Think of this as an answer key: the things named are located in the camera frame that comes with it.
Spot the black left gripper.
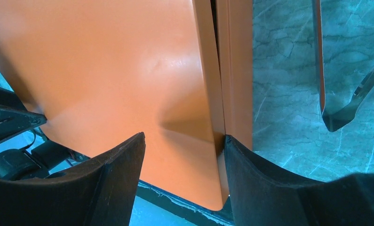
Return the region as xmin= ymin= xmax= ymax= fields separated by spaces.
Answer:
xmin=0 ymin=87 xmax=89 ymax=181

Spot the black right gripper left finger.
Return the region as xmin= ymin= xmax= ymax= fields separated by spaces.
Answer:
xmin=0 ymin=132 xmax=146 ymax=226

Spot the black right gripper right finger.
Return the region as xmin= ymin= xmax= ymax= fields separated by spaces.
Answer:
xmin=224 ymin=135 xmax=374 ymax=226

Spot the black slotted spatula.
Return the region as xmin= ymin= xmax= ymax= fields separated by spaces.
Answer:
xmin=311 ymin=0 xmax=374 ymax=132

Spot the orange box lid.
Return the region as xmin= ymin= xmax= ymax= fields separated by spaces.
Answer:
xmin=0 ymin=0 xmax=229 ymax=210

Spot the orange chocolate box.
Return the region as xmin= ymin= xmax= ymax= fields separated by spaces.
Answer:
xmin=216 ymin=0 xmax=253 ymax=149

